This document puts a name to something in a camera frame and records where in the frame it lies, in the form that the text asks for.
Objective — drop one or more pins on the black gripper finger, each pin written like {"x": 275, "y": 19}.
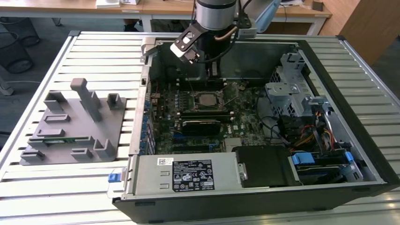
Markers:
{"x": 213, "y": 70}

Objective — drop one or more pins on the silver CPU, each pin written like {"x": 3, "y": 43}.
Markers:
{"x": 208, "y": 99}

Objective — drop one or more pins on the CPU socket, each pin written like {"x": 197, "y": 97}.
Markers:
{"x": 196, "y": 108}

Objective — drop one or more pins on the black RAM slot bank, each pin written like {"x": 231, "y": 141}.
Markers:
{"x": 200, "y": 84}
{"x": 205, "y": 116}

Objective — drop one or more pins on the thin metal locking lever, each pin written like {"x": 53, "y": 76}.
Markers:
{"x": 189, "y": 84}

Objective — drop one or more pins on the silver drive cage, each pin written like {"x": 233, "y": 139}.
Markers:
{"x": 281, "y": 90}

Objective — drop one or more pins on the black graphics card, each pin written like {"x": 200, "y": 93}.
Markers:
{"x": 200, "y": 128}

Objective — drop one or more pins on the green motherboard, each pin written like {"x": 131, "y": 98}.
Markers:
{"x": 247, "y": 126}

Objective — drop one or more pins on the silver heat sink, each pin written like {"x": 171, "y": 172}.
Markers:
{"x": 233, "y": 143}

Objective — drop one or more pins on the small white box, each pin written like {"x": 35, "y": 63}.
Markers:
{"x": 128, "y": 2}

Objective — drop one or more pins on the black expansion slot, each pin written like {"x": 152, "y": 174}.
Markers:
{"x": 191, "y": 148}

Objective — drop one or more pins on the wooden desk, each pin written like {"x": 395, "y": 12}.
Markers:
{"x": 107, "y": 11}

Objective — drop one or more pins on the small brown box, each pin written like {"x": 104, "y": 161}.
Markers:
{"x": 317, "y": 5}

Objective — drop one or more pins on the black plastic shroud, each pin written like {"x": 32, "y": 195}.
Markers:
{"x": 265, "y": 164}

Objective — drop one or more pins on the grey parts rack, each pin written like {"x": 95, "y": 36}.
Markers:
{"x": 77, "y": 110}

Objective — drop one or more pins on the blue disk carrier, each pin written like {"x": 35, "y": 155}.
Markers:
{"x": 301, "y": 159}

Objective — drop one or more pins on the silver power supply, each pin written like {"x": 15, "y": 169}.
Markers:
{"x": 149, "y": 175}

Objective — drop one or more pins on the wooden cabinet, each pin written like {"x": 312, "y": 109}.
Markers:
{"x": 368, "y": 28}

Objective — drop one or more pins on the green RAM stick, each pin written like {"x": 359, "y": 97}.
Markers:
{"x": 69, "y": 140}

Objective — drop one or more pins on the blue case latch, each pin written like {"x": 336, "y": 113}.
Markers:
{"x": 113, "y": 177}

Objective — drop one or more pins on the black PC case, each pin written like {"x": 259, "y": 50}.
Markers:
{"x": 219, "y": 206}

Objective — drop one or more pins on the black mesh wastebasket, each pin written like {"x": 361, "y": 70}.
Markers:
{"x": 15, "y": 58}
{"x": 28, "y": 30}

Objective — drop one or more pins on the white furniture foot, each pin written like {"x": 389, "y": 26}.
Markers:
{"x": 5, "y": 87}

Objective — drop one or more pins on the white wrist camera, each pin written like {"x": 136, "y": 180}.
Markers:
{"x": 184, "y": 49}

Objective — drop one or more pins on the pale grey wrist camera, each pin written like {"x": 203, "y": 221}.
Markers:
{"x": 247, "y": 31}

